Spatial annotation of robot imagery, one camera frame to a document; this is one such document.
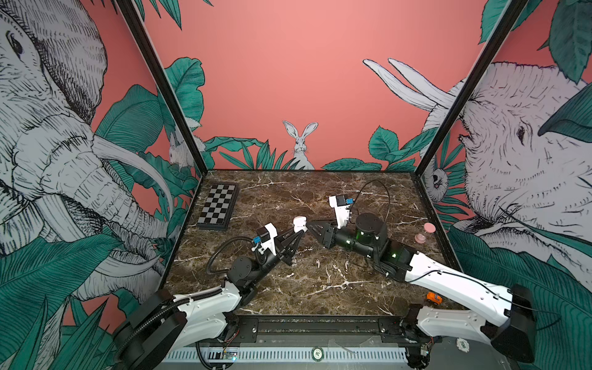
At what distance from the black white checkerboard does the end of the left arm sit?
17.2 inches

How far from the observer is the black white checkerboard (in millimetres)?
995

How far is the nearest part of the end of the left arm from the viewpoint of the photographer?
0.64m

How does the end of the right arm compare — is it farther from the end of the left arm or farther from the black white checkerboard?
the black white checkerboard
